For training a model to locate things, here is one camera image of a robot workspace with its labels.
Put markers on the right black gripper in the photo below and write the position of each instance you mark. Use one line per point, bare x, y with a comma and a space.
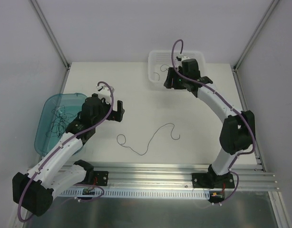
172, 79

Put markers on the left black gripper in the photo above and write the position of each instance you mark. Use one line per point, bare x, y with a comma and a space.
115, 113

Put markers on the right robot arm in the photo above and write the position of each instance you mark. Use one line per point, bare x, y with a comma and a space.
238, 130

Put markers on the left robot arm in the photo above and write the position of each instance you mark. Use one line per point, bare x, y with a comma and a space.
36, 189

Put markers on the white perforated plastic basket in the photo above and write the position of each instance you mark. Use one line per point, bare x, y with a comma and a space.
159, 62

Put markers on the teal transparent plastic bin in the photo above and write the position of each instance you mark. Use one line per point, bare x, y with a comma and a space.
58, 112

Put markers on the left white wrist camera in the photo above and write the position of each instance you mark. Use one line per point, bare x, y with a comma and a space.
104, 93

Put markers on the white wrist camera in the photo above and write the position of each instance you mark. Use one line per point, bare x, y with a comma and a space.
182, 58
104, 93

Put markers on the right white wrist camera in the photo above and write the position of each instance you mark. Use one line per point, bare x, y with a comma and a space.
182, 58

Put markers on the aluminium mounting rail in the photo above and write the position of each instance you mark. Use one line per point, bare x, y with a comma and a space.
179, 177

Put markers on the white slotted cable duct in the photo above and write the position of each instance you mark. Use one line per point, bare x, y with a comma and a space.
137, 193

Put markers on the left aluminium frame post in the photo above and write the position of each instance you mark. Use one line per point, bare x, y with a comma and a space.
39, 12

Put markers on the aluminium frame post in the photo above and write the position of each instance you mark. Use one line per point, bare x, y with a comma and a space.
39, 12
256, 33

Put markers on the right aluminium frame post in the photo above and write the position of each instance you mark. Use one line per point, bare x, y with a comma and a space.
256, 33

